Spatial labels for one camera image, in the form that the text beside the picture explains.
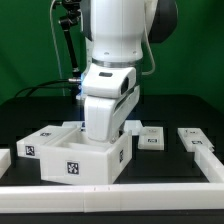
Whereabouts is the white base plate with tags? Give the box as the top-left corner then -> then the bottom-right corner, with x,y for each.
62,120 -> 143,136

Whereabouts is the black cable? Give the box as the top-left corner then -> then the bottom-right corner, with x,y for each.
13,79 -> 83,98

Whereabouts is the white fence rail left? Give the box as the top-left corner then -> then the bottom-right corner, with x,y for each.
0,149 -> 11,179

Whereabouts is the white cabinet top block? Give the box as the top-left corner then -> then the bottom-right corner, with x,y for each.
16,125 -> 74,159

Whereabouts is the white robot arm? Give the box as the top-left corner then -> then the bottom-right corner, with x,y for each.
82,0 -> 178,142

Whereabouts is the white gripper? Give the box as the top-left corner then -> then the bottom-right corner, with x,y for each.
84,86 -> 140,142

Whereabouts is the white fence rail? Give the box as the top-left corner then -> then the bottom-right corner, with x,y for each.
0,149 -> 11,179
0,183 -> 224,213
194,145 -> 224,183

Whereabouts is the black camera stand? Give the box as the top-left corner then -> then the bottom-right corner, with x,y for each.
56,0 -> 81,103

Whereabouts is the white fence rail right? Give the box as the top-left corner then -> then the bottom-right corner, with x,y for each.
194,145 -> 224,183

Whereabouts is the white cable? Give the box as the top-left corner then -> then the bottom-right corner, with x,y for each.
49,0 -> 66,97

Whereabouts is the white fence rail front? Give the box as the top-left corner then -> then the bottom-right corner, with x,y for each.
0,183 -> 224,213

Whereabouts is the white cabinet body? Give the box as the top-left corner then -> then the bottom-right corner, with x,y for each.
40,129 -> 132,185

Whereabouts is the white door panel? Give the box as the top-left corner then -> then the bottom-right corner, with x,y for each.
177,128 -> 214,152
138,126 -> 164,150

